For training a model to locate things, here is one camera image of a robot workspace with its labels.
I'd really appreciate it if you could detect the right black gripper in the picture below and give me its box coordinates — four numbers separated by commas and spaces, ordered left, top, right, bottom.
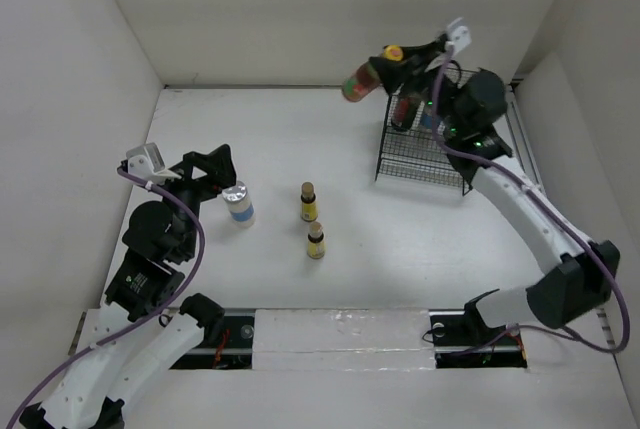
367, 40, 467, 136

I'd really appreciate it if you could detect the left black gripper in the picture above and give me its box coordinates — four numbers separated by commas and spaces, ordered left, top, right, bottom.
151, 143, 236, 258

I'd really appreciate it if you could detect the dark soy sauce bottle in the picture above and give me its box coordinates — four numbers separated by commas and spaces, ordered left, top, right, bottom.
391, 95, 421, 132

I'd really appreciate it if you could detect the silver-lid jar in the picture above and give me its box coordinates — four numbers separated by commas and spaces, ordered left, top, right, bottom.
221, 181, 255, 228
419, 101, 441, 131

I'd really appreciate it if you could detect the red sauce bottle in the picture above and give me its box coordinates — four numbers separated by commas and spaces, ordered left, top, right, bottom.
341, 45, 404, 103

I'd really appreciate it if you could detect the small yellow bottle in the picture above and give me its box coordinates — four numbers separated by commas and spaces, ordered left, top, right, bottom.
307, 221, 326, 259
300, 181, 318, 222

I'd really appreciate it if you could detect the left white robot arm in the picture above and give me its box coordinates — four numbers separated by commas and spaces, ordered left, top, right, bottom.
7, 143, 237, 428

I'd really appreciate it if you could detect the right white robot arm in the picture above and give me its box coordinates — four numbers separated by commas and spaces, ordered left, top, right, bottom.
369, 37, 631, 354

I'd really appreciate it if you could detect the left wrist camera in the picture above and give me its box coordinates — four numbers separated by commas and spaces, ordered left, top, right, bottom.
124, 142, 181, 184

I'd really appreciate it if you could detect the black wire rack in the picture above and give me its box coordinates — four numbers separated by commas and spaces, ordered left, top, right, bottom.
375, 91, 471, 195

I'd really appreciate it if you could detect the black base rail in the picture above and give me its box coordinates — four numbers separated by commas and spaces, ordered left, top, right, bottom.
172, 309, 527, 372

